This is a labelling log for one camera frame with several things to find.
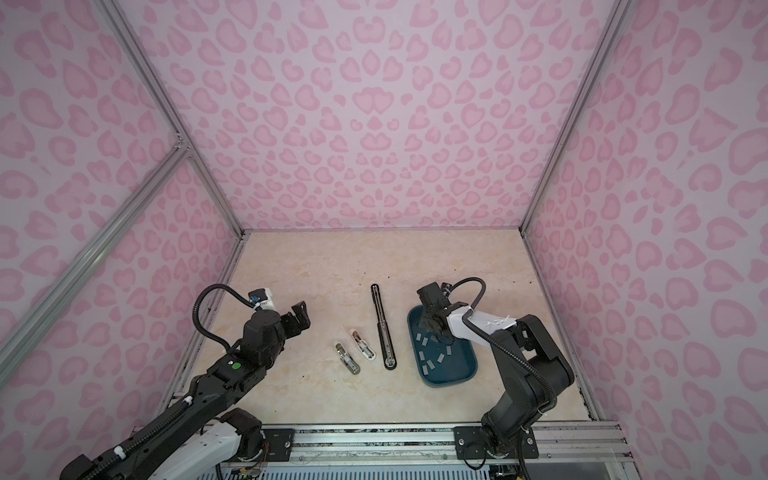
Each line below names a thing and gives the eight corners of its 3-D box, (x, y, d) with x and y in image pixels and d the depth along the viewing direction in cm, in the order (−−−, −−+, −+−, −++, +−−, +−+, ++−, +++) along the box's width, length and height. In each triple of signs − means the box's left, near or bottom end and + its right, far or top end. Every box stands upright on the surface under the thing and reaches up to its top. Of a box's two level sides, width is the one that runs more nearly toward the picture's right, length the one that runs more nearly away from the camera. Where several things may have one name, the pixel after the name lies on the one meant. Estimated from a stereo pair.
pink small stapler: (369, 362, 89) (368, 354, 84) (352, 340, 93) (349, 331, 88) (376, 357, 90) (374, 348, 85) (358, 336, 94) (356, 326, 89)
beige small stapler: (353, 377, 86) (351, 369, 81) (335, 354, 90) (332, 345, 86) (361, 371, 87) (359, 363, 82) (343, 348, 92) (340, 339, 87)
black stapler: (385, 371, 87) (385, 368, 85) (368, 289, 105) (368, 285, 103) (397, 368, 87) (397, 365, 85) (378, 287, 105) (378, 283, 104)
